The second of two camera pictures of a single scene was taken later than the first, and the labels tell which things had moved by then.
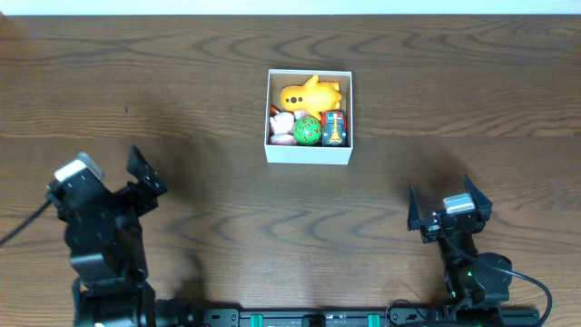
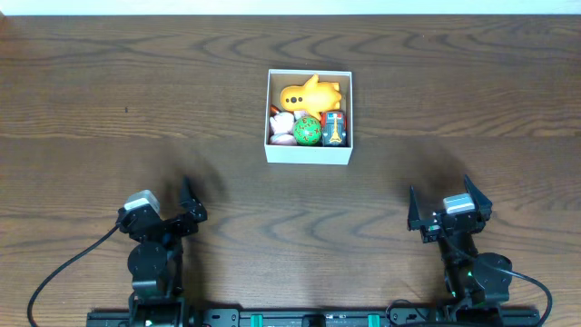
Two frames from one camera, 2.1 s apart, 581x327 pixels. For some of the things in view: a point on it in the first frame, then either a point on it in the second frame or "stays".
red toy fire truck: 334,128 stays
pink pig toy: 282,125 stays
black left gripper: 123,198 -> 172,224
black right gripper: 485,206 stays
